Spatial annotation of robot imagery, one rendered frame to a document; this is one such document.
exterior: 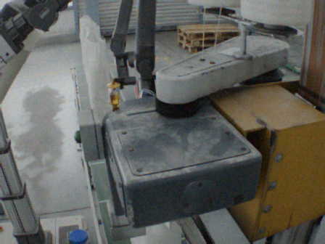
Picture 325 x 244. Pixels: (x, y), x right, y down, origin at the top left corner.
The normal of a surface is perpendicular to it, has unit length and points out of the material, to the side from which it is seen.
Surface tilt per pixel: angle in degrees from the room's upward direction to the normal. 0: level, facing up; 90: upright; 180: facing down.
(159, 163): 0
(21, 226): 90
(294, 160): 90
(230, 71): 90
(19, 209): 90
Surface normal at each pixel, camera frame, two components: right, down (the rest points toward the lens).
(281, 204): 0.29, 0.43
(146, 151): -0.03, -0.89
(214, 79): 0.66, 0.33
